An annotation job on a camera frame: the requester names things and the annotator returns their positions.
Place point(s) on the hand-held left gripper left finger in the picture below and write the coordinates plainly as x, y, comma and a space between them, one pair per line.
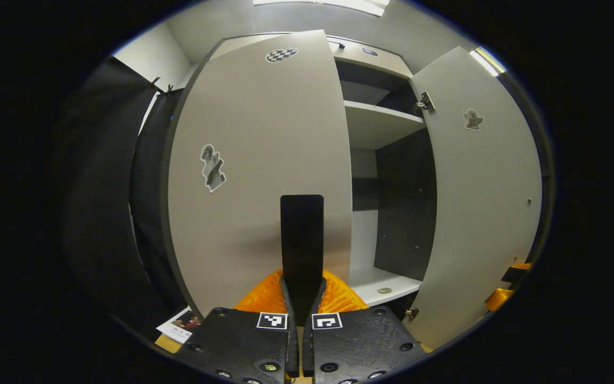
243, 341

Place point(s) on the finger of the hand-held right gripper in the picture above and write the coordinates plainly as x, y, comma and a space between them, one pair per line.
499, 298
515, 273

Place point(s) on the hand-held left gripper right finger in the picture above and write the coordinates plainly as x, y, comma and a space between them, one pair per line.
360, 341

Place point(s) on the grey cabinet door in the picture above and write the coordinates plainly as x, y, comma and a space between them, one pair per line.
477, 213
243, 133

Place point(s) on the grey double-door shoe cabinet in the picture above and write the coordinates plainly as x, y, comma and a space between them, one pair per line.
405, 213

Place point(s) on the metal door hinge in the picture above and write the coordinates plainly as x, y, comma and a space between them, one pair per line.
412, 313
426, 102

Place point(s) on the grey cabinet shelf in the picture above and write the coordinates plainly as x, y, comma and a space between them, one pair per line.
376, 125
365, 280

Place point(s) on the printed leaflet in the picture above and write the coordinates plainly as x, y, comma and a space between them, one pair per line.
179, 326

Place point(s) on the black backdrop cloth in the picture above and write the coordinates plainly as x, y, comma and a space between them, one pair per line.
99, 213

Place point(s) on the small ceiling light panel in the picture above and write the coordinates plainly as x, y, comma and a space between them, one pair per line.
487, 60

